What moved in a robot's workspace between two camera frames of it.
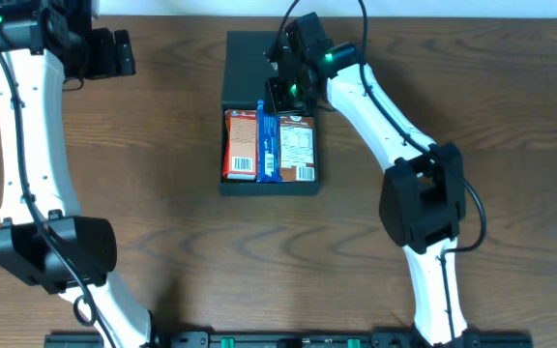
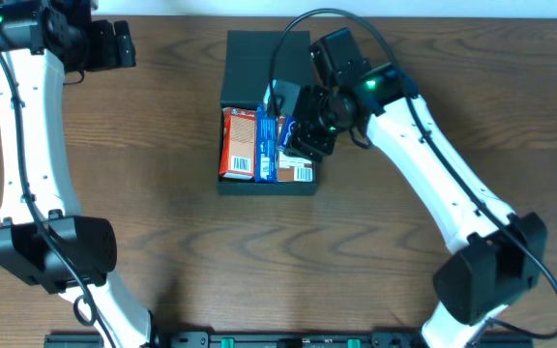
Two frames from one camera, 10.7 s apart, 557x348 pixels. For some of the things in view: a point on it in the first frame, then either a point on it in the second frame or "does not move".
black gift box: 245,83 does not move
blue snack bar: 269,145 does not move
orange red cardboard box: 240,155 does not move
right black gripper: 287,103 to 308,133
